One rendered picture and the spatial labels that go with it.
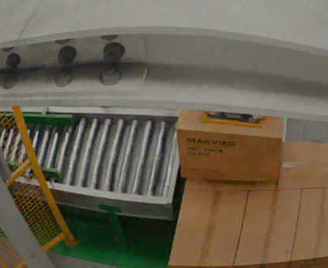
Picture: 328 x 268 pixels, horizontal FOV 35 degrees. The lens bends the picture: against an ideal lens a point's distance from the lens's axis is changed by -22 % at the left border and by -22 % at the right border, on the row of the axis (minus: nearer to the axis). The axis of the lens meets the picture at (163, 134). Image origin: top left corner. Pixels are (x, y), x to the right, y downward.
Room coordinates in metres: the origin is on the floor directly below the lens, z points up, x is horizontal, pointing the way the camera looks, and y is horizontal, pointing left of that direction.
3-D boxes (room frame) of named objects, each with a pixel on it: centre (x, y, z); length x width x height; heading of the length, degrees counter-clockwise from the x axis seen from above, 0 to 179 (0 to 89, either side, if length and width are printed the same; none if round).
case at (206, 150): (2.29, -0.41, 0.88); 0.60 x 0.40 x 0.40; 73
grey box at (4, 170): (1.73, 0.89, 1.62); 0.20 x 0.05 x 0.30; 75
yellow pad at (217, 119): (2.21, -0.38, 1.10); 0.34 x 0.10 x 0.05; 73
